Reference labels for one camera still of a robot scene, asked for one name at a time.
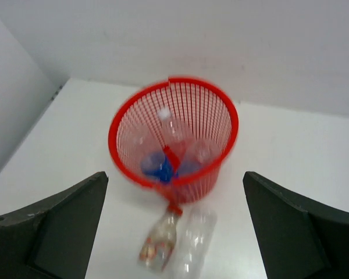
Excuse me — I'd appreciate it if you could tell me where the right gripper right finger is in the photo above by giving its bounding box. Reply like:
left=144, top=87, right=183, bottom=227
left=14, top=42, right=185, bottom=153
left=243, top=171, right=349, bottom=278

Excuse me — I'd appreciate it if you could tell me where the red mesh plastic bin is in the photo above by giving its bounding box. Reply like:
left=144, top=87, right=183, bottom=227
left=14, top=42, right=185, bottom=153
left=108, top=76, right=239, bottom=203

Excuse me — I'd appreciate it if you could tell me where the red label small bottle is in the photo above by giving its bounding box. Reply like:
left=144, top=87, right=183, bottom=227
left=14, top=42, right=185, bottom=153
left=138, top=203, right=183, bottom=273

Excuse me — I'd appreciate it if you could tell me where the clear crushed bottle blue cap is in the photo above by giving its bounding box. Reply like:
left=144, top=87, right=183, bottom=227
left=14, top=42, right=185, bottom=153
left=168, top=206, right=217, bottom=278

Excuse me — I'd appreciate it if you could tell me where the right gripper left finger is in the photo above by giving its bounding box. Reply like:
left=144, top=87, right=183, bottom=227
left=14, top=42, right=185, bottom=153
left=0, top=171, right=108, bottom=278

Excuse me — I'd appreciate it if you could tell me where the clear bottle white cap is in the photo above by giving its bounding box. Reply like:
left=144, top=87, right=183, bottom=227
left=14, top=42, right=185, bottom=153
left=158, top=107, right=193, bottom=159

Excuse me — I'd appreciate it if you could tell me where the blue label bottle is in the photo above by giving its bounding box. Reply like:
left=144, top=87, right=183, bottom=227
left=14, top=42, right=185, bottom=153
left=177, top=142, right=219, bottom=181
left=140, top=151, right=174, bottom=184

